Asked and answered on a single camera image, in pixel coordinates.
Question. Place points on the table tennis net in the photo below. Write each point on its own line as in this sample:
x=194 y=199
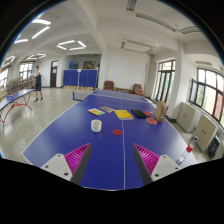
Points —
x=79 y=96

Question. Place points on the clear water bottle red label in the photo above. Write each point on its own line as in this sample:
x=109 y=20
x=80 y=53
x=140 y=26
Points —
x=187 y=151

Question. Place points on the yellow book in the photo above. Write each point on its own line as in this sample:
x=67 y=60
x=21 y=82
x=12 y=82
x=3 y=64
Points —
x=123 y=115

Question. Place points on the blue partition boards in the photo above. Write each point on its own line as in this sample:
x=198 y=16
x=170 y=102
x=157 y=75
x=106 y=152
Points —
x=80 y=77

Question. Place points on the black paddle case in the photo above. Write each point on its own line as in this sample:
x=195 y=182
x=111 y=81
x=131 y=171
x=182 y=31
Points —
x=138 y=113

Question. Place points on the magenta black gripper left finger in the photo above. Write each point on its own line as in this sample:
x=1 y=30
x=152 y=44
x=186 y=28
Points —
x=70 y=166

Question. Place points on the left brown armchair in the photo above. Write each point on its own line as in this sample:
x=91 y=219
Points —
x=108 y=85

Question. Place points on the right brown armchair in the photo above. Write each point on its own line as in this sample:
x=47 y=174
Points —
x=137 y=90

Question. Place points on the red round coaster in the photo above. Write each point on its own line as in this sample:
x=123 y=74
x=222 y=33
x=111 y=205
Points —
x=117 y=132

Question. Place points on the yellow blue booklet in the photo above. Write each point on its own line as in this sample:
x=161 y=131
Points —
x=96 y=111

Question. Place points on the brown cardboard box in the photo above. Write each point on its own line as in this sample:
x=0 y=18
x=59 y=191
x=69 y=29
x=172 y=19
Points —
x=160 y=111

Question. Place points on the white cup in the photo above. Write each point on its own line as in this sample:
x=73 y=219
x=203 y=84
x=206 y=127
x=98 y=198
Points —
x=96 y=125

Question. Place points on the grey purple booklet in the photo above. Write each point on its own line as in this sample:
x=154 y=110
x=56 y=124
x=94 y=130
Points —
x=106 y=109

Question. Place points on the far beige cabinet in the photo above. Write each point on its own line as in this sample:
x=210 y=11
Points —
x=188 y=117

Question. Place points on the beige cabinet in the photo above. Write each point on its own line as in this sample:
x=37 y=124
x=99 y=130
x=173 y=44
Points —
x=205 y=131
x=188 y=117

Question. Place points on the dark brown door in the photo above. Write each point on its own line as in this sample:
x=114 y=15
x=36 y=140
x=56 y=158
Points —
x=53 y=73

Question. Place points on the red table tennis paddle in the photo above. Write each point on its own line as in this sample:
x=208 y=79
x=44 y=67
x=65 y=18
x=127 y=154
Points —
x=151 y=121

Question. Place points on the person in dark clothes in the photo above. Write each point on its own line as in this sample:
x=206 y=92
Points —
x=38 y=83

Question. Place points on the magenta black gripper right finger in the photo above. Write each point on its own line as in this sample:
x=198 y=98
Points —
x=151 y=166

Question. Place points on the brown armchair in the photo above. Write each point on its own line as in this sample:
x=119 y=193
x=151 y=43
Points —
x=137 y=90
x=108 y=85

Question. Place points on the black bin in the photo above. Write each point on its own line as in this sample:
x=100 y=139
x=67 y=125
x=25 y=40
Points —
x=213 y=147

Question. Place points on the near beige cabinet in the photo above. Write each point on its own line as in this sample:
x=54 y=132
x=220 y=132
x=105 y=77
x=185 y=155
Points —
x=205 y=131

